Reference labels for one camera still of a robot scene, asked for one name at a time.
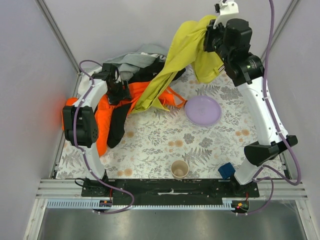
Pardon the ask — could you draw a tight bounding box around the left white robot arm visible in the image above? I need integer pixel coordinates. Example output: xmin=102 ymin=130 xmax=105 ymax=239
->
xmin=62 ymin=63 xmax=132 ymax=180

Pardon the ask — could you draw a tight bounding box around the floral table mat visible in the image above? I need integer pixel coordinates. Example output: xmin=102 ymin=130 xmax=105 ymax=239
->
xmin=55 ymin=66 xmax=287 ymax=180

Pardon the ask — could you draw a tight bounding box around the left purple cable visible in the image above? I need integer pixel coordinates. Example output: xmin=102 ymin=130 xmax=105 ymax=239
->
xmin=73 ymin=59 xmax=136 ymax=216

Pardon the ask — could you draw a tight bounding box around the orange cloth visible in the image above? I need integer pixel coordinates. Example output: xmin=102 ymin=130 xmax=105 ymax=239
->
xmin=61 ymin=81 xmax=187 ymax=158

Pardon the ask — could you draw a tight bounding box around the black cloth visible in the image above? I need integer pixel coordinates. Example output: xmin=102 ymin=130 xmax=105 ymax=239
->
xmin=129 ymin=59 xmax=187 ymax=83
xmin=107 ymin=103 xmax=132 ymax=148

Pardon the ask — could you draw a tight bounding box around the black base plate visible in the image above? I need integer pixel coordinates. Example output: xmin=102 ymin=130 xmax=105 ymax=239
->
xmin=81 ymin=178 xmax=260 ymax=206

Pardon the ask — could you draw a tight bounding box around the grey cloth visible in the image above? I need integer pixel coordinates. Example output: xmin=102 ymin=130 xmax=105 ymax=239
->
xmin=102 ymin=44 xmax=169 ymax=83

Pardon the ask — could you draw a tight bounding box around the yellow cloth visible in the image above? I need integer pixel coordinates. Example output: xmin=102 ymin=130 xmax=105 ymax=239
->
xmin=129 ymin=15 xmax=224 ymax=113

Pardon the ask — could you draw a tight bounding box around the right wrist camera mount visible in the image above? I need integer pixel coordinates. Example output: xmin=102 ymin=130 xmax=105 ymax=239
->
xmin=213 ymin=0 xmax=239 ymax=29

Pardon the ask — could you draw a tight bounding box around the blue cube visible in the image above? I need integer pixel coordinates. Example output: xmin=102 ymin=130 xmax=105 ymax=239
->
xmin=218 ymin=162 xmax=236 ymax=180

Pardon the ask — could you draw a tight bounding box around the beige paper cup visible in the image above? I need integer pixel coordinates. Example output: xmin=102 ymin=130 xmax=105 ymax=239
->
xmin=170 ymin=160 xmax=189 ymax=181

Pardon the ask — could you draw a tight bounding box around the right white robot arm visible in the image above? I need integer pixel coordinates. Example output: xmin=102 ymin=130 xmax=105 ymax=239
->
xmin=203 ymin=18 xmax=298 ymax=185

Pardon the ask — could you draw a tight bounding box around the purple plate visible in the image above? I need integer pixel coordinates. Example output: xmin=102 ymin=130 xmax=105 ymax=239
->
xmin=184 ymin=95 xmax=222 ymax=127

